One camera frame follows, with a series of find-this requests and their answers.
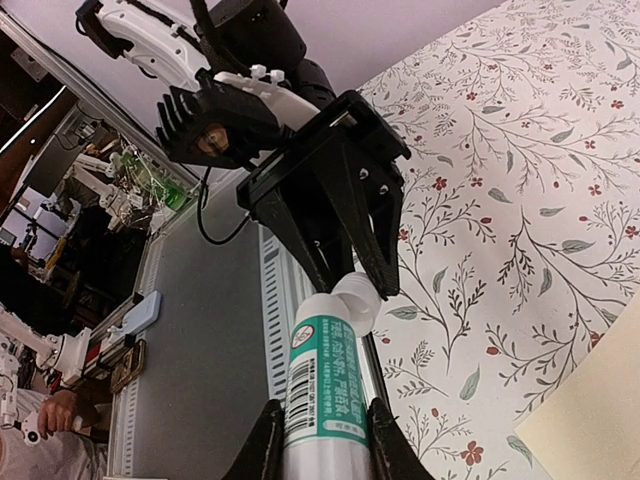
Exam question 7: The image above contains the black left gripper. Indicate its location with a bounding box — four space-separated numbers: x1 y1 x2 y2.
235 1 410 300

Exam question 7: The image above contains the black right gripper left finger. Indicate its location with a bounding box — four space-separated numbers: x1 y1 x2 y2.
229 399 284 480

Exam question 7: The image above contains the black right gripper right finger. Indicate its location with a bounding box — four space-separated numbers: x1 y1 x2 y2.
367 398 434 480

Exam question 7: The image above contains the green white glue stick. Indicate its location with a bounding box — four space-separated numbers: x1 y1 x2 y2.
282 293 373 479

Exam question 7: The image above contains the white glue stick cap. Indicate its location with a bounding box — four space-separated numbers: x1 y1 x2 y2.
332 272 382 338

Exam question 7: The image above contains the cream envelope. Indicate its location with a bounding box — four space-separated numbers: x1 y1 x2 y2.
515 296 639 480

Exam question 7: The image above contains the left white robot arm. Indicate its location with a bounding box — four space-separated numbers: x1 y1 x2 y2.
76 1 411 298

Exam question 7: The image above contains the person's bare hand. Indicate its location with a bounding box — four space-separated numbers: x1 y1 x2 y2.
37 390 99 438

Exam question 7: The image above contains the light blue phone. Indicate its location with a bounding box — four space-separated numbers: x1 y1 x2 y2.
122 291 162 335

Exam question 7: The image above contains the floral patterned table mat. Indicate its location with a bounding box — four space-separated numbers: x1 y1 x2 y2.
362 1 639 479

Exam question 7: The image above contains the front aluminium rail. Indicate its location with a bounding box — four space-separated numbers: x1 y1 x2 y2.
107 227 391 480

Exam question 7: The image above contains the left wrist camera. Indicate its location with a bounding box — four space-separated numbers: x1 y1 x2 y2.
156 65 320 170

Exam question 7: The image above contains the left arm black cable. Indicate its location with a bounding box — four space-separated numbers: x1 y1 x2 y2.
187 0 251 246

